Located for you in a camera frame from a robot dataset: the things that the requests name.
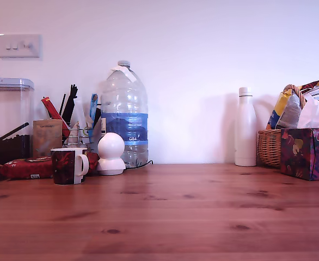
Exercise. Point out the black kitchen utensils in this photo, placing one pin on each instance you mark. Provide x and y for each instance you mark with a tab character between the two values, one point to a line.
70	104

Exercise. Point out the brown kraft paper pouch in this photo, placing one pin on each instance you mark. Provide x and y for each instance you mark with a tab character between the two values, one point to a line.
47	138

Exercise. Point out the red wrapped snack packet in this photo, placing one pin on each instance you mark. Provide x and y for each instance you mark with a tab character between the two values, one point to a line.
26	169

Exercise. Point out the large clear water bottle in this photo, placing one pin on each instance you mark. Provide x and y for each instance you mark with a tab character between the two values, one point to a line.
124	108

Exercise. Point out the dark scoop in container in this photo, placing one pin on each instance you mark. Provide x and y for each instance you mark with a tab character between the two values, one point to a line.
12	132

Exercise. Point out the white plastic bag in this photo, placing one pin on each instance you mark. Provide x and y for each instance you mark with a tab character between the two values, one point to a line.
313	114

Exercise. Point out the white wall light switch plate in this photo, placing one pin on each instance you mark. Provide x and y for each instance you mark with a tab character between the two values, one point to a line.
20	46

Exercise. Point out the blue packet strip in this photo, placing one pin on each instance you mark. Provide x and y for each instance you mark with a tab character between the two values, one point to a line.
94	104

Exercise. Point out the small white round camera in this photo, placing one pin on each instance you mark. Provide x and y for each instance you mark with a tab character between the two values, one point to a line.
111	152

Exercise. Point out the clear storage container with lid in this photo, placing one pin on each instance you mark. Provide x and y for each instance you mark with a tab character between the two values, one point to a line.
7	108

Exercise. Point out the white metal bottle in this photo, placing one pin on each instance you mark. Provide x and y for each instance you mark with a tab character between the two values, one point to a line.
245	130

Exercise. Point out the yellow blue snack bag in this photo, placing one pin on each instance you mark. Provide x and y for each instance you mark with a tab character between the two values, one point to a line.
287	114

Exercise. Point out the floral tissue box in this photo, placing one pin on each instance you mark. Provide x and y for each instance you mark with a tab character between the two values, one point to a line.
306	153

